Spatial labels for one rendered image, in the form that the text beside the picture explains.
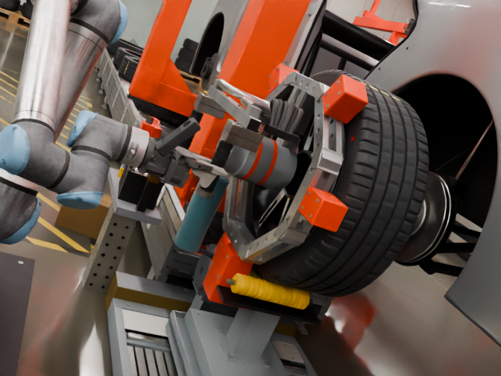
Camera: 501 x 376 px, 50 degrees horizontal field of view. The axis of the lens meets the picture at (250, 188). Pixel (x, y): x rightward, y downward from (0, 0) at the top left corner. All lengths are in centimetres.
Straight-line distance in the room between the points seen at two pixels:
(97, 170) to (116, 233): 101
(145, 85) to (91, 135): 264
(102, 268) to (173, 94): 192
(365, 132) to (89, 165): 67
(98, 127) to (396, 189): 74
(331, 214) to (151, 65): 273
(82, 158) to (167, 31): 269
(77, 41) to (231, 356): 104
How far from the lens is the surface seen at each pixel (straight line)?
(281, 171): 151
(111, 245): 221
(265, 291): 157
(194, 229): 167
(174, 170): 128
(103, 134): 123
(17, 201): 150
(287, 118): 133
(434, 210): 180
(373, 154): 136
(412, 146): 146
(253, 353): 182
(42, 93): 122
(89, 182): 118
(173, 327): 198
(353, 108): 138
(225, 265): 160
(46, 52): 131
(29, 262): 173
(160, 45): 383
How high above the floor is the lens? 111
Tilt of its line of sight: 13 degrees down
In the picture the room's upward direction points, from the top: 25 degrees clockwise
